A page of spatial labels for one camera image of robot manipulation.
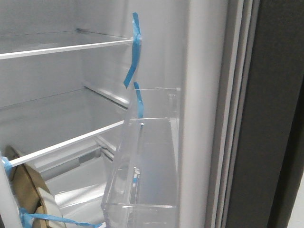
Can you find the dark grey fridge door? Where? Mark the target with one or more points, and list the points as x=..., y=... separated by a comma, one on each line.
x=243, y=117

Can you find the white fridge interior body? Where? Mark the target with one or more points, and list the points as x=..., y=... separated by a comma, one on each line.
x=162, y=63

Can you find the clear plastic door bin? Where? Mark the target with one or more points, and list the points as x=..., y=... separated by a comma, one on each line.
x=142, y=190

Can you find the lower glass fridge shelf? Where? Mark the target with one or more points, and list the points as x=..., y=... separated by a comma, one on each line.
x=45, y=125

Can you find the glass fridge shelf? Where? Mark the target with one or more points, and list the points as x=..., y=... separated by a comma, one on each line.
x=56, y=42
x=45, y=125

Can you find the upper glass fridge shelf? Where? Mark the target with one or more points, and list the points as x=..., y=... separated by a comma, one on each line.
x=56, y=42

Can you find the middle blue tape strip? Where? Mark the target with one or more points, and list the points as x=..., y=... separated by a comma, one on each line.
x=140, y=106

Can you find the blue tape strip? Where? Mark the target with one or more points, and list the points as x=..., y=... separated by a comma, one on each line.
x=140, y=106
x=136, y=50
x=28, y=218
x=7, y=165

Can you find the upper blue tape strip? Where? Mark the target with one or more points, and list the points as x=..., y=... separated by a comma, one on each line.
x=136, y=50

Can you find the brown cardboard piece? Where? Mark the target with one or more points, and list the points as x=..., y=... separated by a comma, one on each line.
x=31, y=191

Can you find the left blue tape strip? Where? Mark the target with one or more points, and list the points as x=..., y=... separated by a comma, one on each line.
x=7, y=165

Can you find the lower blue tape strip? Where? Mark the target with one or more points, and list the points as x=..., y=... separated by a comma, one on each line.
x=28, y=218

